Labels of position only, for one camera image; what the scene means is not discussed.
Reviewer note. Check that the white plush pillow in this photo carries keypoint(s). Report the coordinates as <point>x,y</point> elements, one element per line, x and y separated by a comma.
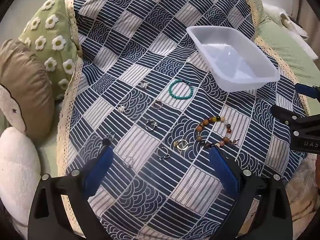
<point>17,167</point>

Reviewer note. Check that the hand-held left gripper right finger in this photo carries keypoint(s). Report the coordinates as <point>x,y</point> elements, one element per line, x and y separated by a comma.
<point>225,170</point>

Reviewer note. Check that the translucent plastic container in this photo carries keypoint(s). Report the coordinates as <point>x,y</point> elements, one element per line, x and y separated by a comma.
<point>225,55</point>

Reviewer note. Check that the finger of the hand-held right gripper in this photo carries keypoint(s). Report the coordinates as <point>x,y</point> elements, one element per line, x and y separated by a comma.
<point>282,113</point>
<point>306,90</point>

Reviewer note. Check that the green daisy pillow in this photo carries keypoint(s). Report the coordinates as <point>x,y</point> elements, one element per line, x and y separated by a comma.
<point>32,33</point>

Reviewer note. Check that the blue white patchwork cloth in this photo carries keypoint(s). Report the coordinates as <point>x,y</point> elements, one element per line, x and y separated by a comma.
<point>150,42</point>

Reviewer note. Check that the beige fluffy blanket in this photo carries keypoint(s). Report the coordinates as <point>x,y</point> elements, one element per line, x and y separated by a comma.
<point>302,187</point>

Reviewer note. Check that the white fluffy cloth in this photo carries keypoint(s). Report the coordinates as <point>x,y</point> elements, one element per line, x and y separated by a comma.
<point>297,30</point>

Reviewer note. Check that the brown pillow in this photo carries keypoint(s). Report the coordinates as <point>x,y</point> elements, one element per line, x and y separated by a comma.
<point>25,80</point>

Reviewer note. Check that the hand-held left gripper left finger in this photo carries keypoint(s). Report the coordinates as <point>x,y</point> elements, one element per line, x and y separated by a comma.
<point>100,170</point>

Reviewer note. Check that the cream plush toy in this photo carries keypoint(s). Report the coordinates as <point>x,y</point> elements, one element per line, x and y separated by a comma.
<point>10,105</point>

